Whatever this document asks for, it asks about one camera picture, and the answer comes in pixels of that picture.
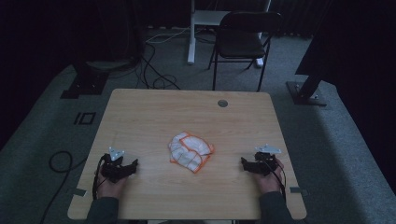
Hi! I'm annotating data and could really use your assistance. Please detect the person's left hand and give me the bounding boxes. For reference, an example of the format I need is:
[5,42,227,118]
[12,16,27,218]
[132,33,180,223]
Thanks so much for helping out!
[95,169,129,200]

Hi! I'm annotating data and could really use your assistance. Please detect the person's right hand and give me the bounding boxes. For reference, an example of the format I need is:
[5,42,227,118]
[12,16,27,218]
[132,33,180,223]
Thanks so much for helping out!
[251,158,285,195]

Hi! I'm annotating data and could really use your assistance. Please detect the white cloth with orange grid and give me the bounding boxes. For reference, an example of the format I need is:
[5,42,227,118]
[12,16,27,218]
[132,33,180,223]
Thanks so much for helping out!
[168,131,216,175]

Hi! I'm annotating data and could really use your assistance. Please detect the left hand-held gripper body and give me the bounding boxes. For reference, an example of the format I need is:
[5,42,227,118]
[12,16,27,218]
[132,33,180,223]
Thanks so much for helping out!
[100,146,129,184]

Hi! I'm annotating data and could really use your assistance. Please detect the tangled black floor cables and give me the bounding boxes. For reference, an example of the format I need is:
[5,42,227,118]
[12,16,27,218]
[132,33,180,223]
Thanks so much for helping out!
[135,41,182,91]

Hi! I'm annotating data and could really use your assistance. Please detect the black slanted stand with base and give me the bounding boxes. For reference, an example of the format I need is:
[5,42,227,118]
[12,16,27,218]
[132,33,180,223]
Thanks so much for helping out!
[286,70,328,107]

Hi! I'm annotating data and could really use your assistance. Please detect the white desk frame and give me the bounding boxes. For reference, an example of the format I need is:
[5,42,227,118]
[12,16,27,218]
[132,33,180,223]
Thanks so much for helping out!
[187,0,273,68]

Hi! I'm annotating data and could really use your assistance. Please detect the left hand-held gripper black cable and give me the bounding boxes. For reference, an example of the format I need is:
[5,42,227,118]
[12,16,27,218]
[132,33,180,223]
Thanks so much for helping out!
[92,154,107,201]

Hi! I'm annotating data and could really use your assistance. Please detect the hand-held gripper black cable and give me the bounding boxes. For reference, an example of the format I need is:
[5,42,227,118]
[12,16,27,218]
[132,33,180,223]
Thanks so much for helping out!
[263,154,288,203]
[92,154,107,201]

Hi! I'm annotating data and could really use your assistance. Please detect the black stand base plate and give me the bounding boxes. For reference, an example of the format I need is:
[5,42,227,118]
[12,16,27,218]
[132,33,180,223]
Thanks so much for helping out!
[60,61,110,100]

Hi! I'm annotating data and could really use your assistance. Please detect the black curtain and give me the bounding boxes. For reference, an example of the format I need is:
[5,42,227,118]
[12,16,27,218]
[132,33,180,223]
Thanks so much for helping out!
[294,0,396,188]

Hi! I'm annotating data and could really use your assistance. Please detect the black folding chair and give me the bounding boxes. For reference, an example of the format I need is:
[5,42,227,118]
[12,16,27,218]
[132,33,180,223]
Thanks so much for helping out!
[207,11,283,93]

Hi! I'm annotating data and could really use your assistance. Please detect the white floor cable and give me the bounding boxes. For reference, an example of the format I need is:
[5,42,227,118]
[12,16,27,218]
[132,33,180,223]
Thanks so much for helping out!
[145,26,191,45]

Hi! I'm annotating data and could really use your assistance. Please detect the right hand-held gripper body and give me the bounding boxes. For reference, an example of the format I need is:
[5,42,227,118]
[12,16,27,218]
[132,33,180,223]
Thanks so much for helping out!
[253,144,282,177]

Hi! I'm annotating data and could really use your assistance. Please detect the right hand-held gripper black cable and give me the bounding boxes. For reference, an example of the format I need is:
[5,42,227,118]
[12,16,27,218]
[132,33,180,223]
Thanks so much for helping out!
[263,154,288,203]

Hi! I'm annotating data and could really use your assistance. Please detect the looped black floor cable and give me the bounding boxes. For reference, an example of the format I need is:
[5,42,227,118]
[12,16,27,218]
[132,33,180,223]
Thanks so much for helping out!
[39,150,89,224]

